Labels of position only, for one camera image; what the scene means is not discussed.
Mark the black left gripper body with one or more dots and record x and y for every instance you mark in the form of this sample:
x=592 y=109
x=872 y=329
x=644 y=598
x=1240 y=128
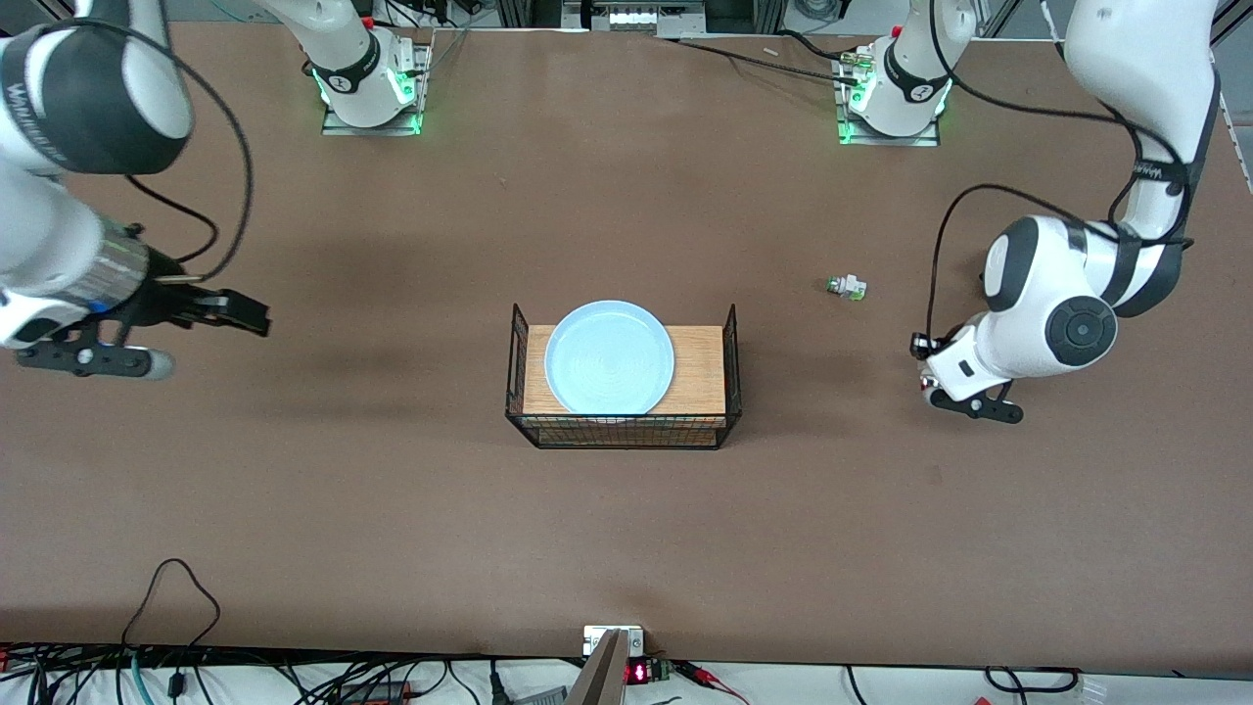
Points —
x=920 y=345

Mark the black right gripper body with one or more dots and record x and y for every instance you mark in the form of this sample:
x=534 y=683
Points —
x=164 y=300

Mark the light blue round plate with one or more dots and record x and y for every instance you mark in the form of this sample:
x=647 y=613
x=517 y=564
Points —
x=609 y=357

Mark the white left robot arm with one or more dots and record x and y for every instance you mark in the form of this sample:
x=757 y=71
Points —
x=1057 y=313

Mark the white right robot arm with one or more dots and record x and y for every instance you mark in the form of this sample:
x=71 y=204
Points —
x=59 y=117

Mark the small white green connector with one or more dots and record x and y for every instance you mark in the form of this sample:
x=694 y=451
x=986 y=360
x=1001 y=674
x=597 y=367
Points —
x=848 y=287

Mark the wooden board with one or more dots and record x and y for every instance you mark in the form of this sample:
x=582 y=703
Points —
x=700 y=367

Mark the red digit display module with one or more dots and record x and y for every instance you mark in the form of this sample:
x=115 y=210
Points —
x=641 y=672

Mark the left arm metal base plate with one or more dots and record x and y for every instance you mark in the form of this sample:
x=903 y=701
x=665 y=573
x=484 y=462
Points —
x=886 y=139

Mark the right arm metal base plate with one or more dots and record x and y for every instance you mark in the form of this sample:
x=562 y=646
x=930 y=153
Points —
x=392 y=119

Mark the silver camera bracket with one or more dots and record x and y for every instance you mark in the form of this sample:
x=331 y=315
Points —
x=597 y=636

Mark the grey camera bar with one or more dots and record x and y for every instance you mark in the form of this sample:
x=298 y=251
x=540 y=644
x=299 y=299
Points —
x=599 y=676

